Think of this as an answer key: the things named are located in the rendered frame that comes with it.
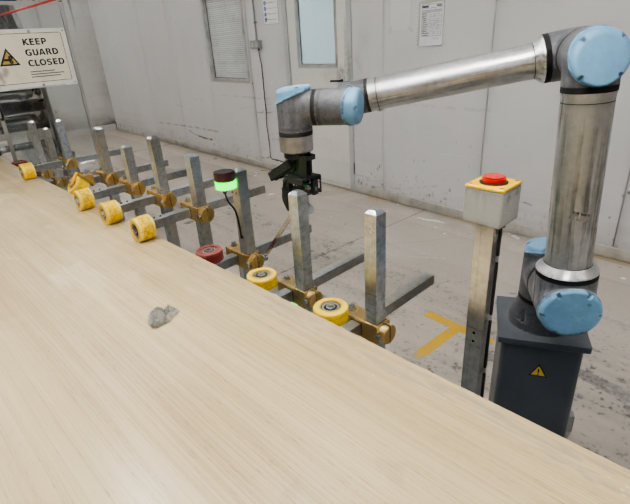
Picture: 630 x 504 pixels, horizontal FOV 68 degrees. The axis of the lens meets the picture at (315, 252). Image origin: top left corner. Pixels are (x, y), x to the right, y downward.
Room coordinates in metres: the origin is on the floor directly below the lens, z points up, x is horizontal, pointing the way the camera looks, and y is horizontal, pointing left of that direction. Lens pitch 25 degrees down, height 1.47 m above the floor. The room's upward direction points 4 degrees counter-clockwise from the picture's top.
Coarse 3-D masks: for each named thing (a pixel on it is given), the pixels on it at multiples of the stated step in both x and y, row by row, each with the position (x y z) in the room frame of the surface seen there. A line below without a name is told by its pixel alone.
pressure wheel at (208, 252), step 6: (204, 246) 1.30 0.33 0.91; (210, 246) 1.30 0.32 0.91; (216, 246) 1.29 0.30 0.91; (198, 252) 1.26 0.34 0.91; (204, 252) 1.26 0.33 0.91; (210, 252) 1.25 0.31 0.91; (216, 252) 1.25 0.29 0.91; (222, 252) 1.27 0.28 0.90; (204, 258) 1.24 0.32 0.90; (210, 258) 1.24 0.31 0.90; (216, 258) 1.24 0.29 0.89; (222, 258) 1.26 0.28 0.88
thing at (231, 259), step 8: (288, 232) 1.48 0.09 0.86; (264, 240) 1.43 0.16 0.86; (272, 240) 1.42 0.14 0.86; (280, 240) 1.44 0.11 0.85; (288, 240) 1.47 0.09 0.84; (256, 248) 1.37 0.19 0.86; (264, 248) 1.40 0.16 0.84; (224, 256) 1.32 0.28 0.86; (232, 256) 1.32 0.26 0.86; (216, 264) 1.27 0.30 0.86; (224, 264) 1.29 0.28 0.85; (232, 264) 1.31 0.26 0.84
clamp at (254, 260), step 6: (228, 246) 1.37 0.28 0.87; (228, 252) 1.36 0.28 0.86; (234, 252) 1.33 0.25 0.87; (240, 252) 1.32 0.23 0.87; (258, 252) 1.32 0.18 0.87; (240, 258) 1.31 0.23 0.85; (246, 258) 1.29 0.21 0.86; (252, 258) 1.28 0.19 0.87; (258, 258) 1.29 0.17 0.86; (240, 264) 1.32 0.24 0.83; (246, 264) 1.28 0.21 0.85; (252, 264) 1.27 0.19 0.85; (258, 264) 1.29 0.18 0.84
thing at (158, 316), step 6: (168, 306) 0.93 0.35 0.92; (150, 312) 0.93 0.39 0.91; (156, 312) 0.91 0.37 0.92; (162, 312) 0.92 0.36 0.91; (168, 312) 0.92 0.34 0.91; (174, 312) 0.93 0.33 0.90; (150, 318) 0.90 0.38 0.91; (156, 318) 0.90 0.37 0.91; (162, 318) 0.91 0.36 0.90; (168, 318) 0.90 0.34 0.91; (150, 324) 0.89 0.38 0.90; (156, 324) 0.88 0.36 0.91; (162, 324) 0.88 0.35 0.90
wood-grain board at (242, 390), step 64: (0, 192) 2.09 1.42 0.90; (64, 192) 2.02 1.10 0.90; (0, 256) 1.34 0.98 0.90; (64, 256) 1.31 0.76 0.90; (128, 256) 1.28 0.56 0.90; (192, 256) 1.25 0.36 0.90; (0, 320) 0.95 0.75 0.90; (64, 320) 0.93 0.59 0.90; (128, 320) 0.91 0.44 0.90; (192, 320) 0.90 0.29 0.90; (256, 320) 0.88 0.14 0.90; (320, 320) 0.86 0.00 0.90; (0, 384) 0.71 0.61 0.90; (64, 384) 0.70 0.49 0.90; (128, 384) 0.69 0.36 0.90; (192, 384) 0.68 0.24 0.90; (256, 384) 0.67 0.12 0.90; (320, 384) 0.66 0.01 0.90; (384, 384) 0.65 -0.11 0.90; (448, 384) 0.64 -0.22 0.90; (0, 448) 0.56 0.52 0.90; (64, 448) 0.55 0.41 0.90; (128, 448) 0.54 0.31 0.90; (192, 448) 0.53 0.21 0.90; (256, 448) 0.52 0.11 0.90; (320, 448) 0.51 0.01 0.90; (384, 448) 0.51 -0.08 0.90; (448, 448) 0.50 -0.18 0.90; (512, 448) 0.49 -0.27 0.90; (576, 448) 0.49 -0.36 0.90
